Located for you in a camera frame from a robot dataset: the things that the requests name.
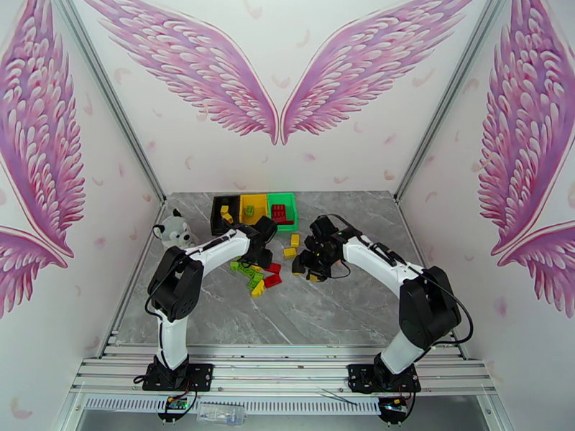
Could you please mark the clear plastic bag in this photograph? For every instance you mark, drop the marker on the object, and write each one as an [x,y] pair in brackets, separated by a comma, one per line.
[222,412]

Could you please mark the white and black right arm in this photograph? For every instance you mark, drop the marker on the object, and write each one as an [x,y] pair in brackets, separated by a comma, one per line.
[373,259]

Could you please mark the aluminium corner post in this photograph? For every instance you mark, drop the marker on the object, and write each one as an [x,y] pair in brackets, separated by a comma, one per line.
[112,97]
[443,97]

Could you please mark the aluminium rail frame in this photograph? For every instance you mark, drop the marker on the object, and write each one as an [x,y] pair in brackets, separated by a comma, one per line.
[278,367]

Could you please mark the green plastic bin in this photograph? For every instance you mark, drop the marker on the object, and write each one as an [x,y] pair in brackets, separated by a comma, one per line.
[293,205]

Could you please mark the green two-by-four lego brick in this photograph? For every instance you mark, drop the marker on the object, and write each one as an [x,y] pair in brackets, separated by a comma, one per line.
[246,271]

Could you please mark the small circuit board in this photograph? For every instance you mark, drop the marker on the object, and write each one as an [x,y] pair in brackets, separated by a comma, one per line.
[176,403]
[391,405]

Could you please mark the metal tweezers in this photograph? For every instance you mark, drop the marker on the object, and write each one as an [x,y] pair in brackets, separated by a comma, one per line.
[337,396]

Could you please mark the yellow plastic bin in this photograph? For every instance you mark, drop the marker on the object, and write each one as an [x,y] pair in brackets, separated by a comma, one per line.
[261,203]

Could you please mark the grey white plush dog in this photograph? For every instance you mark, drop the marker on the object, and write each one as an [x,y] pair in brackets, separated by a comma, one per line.
[173,234]

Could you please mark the yellow curved lego brick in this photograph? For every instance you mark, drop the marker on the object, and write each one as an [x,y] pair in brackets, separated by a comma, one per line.
[295,240]

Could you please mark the red two-by-two lego brick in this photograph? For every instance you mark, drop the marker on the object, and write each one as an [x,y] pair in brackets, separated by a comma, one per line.
[272,267]

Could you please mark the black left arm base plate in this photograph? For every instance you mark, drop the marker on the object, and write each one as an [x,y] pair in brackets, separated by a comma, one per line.
[200,376]

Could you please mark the black plastic bin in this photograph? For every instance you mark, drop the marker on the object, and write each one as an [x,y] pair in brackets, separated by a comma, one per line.
[215,218]

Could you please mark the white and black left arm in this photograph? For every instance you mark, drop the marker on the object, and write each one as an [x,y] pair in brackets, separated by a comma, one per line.
[215,254]

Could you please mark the yellow two-by-two lego brick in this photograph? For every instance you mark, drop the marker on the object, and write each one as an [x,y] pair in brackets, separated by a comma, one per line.
[227,218]

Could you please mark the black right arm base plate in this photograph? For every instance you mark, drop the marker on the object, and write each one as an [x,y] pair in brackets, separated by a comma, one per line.
[359,378]

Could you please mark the yellow studded lego brick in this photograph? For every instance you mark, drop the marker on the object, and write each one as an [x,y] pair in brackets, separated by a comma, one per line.
[289,253]

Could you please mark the green two-by-two lego brick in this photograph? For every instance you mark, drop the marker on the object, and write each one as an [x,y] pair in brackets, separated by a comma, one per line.
[249,211]
[234,266]
[256,280]

